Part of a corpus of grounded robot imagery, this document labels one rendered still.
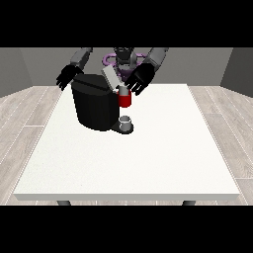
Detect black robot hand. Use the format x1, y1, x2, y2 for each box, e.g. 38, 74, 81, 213
124, 61, 156, 97
55, 63, 84, 92

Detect red pod holder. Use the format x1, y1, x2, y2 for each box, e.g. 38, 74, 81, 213
117, 90, 132, 109

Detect pale grey machine lid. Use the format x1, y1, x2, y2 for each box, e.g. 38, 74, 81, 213
101, 64, 125, 92

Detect black coffee machine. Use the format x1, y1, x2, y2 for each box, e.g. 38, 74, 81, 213
70, 72, 135, 135

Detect grey robot trunk purple rings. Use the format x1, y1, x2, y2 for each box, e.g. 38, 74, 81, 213
102, 47, 149, 81

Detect small grey cup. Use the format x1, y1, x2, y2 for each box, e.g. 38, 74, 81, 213
119, 115, 133, 131

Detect white table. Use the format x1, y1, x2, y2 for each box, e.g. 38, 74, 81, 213
13, 83, 241, 207

